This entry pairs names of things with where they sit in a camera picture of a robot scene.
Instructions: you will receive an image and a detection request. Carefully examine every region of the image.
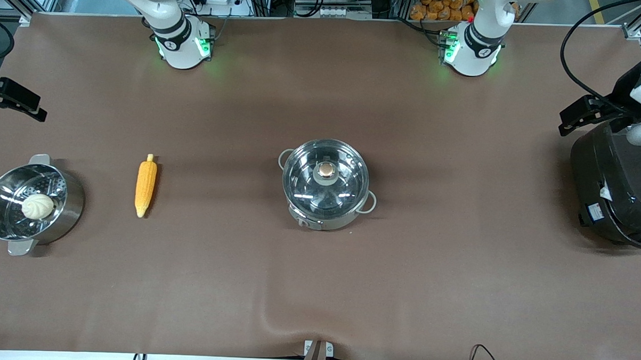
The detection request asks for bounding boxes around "yellow corn cob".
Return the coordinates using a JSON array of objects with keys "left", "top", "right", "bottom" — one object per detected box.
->
[{"left": 134, "top": 153, "right": 159, "bottom": 219}]

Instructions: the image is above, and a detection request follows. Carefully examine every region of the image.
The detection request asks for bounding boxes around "white steamed bun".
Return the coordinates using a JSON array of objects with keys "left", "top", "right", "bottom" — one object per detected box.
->
[{"left": 21, "top": 193, "right": 55, "bottom": 221}]

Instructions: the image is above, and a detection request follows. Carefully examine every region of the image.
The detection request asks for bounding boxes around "electric cooking pot with handles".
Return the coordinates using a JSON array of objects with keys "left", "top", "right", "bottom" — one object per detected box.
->
[{"left": 275, "top": 137, "right": 379, "bottom": 233}]

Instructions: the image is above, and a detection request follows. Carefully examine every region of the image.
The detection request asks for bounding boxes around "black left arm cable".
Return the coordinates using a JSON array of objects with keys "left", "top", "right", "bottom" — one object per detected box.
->
[{"left": 558, "top": 0, "right": 641, "bottom": 114}]

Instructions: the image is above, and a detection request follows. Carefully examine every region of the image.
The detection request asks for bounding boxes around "black rice cooker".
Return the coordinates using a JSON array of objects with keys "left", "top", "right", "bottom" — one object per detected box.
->
[{"left": 567, "top": 117, "right": 641, "bottom": 251}]

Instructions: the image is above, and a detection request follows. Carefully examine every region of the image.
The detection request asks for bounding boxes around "glass pot lid with knob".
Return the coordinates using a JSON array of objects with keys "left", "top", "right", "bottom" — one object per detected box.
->
[{"left": 281, "top": 139, "right": 371, "bottom": 217}]

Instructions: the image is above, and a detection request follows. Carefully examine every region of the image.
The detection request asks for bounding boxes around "brown table mat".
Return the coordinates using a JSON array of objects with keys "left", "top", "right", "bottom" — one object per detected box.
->
[{"left": 0, "top": 6, "right": 641, "bottom": 360}]

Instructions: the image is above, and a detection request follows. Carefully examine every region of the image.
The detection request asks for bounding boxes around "stainless steel steamer basket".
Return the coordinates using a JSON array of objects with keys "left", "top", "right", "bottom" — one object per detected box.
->
[{"left": 0, "top": 153, "right": 87, "bottom": 259}]

